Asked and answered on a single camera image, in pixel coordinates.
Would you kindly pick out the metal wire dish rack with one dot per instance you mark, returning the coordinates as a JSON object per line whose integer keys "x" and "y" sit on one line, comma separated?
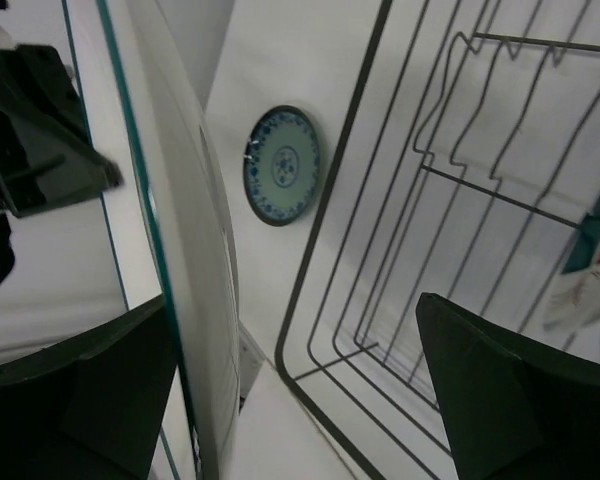
{"x": 469, "y": 155}

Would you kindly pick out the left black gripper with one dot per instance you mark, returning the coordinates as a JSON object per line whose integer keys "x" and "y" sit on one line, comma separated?
{"x": 46, "y": 158}

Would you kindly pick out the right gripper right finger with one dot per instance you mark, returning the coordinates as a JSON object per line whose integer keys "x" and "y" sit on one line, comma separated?
{"x": 512, "y": 407}

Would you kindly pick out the clear glass plate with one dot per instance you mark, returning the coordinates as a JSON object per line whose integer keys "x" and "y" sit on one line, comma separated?
{"x": 169, "y": 225}

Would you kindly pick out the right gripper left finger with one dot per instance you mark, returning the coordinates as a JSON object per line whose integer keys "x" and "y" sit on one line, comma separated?
{"x": 91, "y": 406}

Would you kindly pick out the blue floral patterned plate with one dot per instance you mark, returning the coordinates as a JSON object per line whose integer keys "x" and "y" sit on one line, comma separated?
{"x": 282, "y": 165}

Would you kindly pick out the green red rimmed plate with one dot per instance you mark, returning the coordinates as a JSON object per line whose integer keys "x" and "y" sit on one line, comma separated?
{"x": 574, "y": 302}

